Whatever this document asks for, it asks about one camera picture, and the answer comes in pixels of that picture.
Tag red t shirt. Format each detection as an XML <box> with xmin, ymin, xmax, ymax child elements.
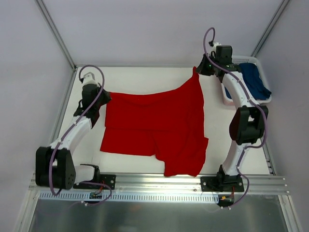
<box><xmin>100</xmin><ymin>70</ymin><xmax>209</xmax><ymax>177</ymax></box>

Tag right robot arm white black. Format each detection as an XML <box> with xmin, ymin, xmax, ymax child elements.
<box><xmin>196</xmin><ymin>42</ymin><xmax>268</xmax><ymax>192</ymax></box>

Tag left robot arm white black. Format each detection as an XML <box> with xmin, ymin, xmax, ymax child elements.
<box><xmin>35</xmin><ymin>84</ymin><xmax>111</xmax><ymax>192</ymax></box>

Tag white plastic laundry basket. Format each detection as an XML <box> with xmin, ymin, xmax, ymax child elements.
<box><xmin>222</xmin><ymin>56</ymin><xmax>271</xmax><ymax>104</ymax></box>

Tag blue t shirt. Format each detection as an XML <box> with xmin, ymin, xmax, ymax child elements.
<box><xmin>239</xmin><ymin>63</ymin><xmax>271</xmax><ymax>101</ymax></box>

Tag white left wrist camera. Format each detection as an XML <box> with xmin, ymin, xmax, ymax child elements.
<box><xmin>80</xmin><ymin>72</ymin><xmax>97</xmax><ymax>86</ymax></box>

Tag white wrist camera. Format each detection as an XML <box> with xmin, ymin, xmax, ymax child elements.
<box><xmin>208</xmin><ymin>41</ymin><xmax>222</xmax><ymax>53</ymax></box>
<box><xmin>80</xmin><ymin>72</ymin><xmax>97</xmax><ymax>86</ymax></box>

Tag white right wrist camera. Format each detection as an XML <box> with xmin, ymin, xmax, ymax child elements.
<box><xmin>208</xmin><ymin>41</ymin><xmax>222</xmax><ymax>53</ymax></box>

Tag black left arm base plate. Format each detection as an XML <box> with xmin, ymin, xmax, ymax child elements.
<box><xmin>73</xmin><ymin>174</ymin><xmax>116</xmax><ymax>190</ymax></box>

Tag white slotted cable duct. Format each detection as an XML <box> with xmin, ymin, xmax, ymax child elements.
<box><xmin>39</xmin><ymin>191</ymin><xmax>219</xmax><ymax>203</ymax></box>

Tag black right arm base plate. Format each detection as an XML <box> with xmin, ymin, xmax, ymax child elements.
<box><xmin>200</xmin><ymin>175</ymin><xmax>244</xmax><ymax>192</ymax></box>

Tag aluminium mounting rail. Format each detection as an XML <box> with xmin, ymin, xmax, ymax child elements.
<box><xmin>28</xmin><ymin>171</ymin><xmax>290</xmax><ymax>194</ymax></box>

